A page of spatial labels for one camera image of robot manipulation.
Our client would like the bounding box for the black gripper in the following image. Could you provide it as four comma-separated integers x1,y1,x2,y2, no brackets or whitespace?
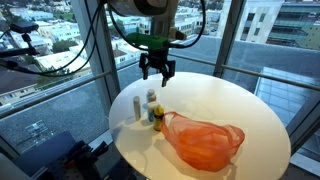
138,48,177,88

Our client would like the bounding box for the blue and white bottle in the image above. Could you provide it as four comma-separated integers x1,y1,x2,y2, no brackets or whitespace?
146,100,160,124

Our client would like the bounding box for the yellow cap bottle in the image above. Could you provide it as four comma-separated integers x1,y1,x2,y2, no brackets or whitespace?
153,105,165,132

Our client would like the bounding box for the orange plastic bag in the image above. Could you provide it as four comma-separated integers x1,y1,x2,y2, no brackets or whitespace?
160,111,246,173

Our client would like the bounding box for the beige wrist connector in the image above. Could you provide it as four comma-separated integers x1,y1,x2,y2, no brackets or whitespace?
168,28,188,42

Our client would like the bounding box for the metal window railing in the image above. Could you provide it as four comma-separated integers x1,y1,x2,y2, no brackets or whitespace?
0,71,113,119
168,53,320,92

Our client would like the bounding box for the black equipment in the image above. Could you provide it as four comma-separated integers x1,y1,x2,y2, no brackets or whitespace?
43,139,111,180

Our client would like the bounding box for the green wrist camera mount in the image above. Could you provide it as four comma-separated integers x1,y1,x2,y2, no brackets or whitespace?
125,31,172,52

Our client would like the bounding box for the grey window post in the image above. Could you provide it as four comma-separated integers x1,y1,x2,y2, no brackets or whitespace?
213,0,246,78
71,0,122,104

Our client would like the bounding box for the black connector cable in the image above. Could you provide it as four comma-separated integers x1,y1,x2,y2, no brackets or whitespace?
107,0,207,53

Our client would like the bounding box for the thin black cable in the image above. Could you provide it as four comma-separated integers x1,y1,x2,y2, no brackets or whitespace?
0,0,105,76

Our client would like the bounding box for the black external camera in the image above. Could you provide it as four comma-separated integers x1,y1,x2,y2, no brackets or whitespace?
9,20,40,34

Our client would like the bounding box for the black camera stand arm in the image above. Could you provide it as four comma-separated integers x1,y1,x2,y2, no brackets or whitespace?
0,32,38,59

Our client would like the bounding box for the slanted dark window frame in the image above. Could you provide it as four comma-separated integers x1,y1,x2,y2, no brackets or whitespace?
285,91,320,156

